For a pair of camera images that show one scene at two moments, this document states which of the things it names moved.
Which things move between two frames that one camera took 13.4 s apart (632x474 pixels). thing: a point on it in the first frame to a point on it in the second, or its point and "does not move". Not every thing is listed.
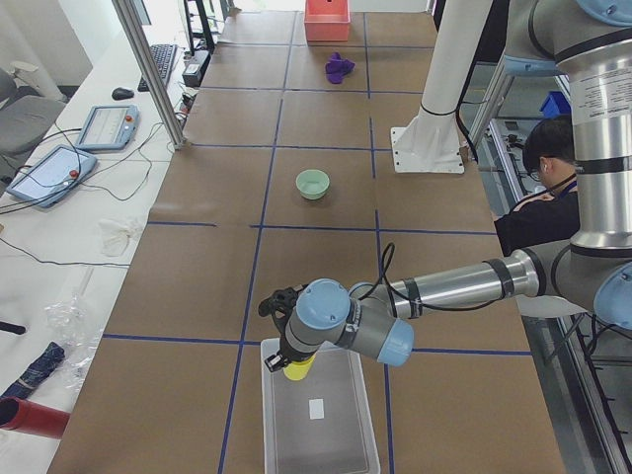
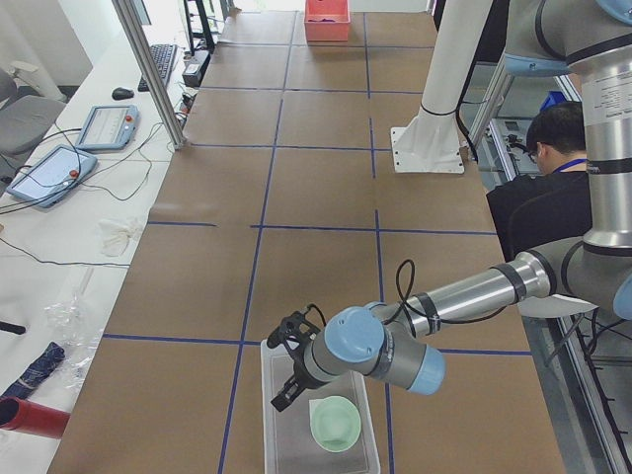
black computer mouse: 121,93 does not move
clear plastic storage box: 321,425 does not move
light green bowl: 312,184 to 335,423
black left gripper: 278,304 to 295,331
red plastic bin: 327,21 does not move
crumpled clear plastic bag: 69,324 does not move
